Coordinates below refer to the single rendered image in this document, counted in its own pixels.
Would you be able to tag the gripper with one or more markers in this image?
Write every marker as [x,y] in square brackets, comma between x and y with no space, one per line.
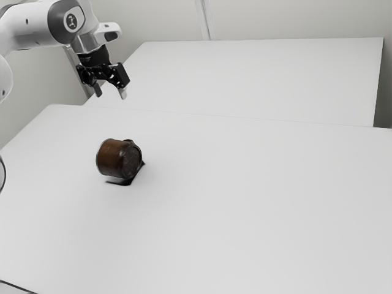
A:
[93,62]

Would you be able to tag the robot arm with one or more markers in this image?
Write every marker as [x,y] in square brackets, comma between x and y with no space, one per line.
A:
[33,27]

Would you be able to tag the brown mug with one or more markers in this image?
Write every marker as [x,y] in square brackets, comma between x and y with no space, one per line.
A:
[119,160]

